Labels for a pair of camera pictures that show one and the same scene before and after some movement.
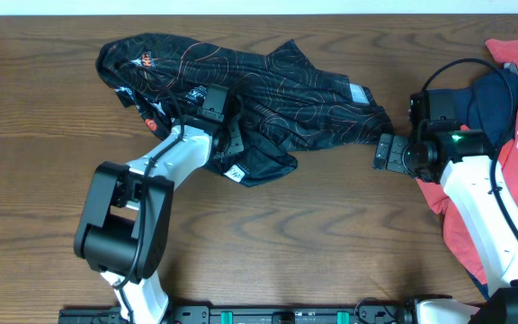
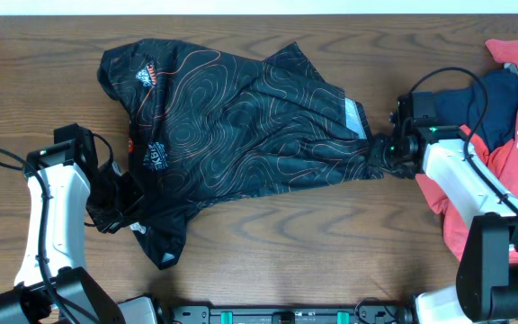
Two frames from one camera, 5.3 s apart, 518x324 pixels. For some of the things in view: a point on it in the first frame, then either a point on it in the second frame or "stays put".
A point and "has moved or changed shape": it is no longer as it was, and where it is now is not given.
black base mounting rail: [245, 314] stays put
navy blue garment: [486, 106] stays put
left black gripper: [233, 142] -> [107, 209]
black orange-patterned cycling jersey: [284, 102] has moved or changed shape
